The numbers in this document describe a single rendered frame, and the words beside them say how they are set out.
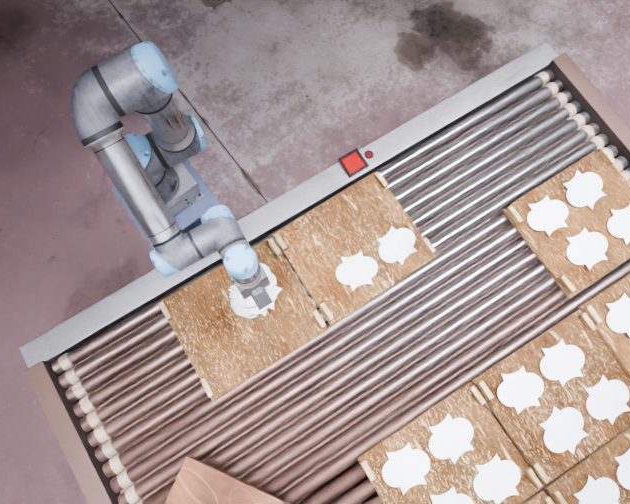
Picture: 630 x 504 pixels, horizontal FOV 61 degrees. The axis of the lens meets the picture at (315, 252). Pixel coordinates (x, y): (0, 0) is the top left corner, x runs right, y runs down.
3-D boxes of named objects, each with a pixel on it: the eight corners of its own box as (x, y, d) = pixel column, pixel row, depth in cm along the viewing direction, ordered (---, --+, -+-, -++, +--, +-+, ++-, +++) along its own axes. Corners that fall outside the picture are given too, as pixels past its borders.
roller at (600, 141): (97, 447, 162) (91, 449, 157) (595, 136, 190) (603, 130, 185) (105, 462, 161) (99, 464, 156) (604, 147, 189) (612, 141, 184)
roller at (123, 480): (112, 477, 160) (106, 480, 155) (614, 158, 188) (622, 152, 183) (120, 492, 159) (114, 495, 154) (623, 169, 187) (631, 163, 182)
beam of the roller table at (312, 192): (27, 349, 171) (17, 347, 166) (539, 50, 201) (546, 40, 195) (38, 372, 170) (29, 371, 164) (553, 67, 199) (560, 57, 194)
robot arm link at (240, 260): (245, 233, 125) (262, 264, 123) (250, 246, 136) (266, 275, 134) (215, 249, 124) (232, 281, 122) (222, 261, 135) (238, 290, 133)
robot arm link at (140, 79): (151, 141, 165) (83, 56, 111) (195, 119, 166) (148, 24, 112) (170, 174, 164) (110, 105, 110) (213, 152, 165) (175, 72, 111)
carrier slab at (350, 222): (271, 236, 175) (271, 234, 173) (375, 172, 181) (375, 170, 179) (331, 326, 167) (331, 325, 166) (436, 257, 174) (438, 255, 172)
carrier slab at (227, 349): (159, 303, 169) (158, 302, 167) (271, 237, 175) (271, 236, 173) (213, 401, 161) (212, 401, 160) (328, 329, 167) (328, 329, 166)
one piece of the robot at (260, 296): (246, 308, 134) (252, 317, 149) (277, 290, 135) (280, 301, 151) (222, 268, 136) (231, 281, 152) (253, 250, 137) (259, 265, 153)
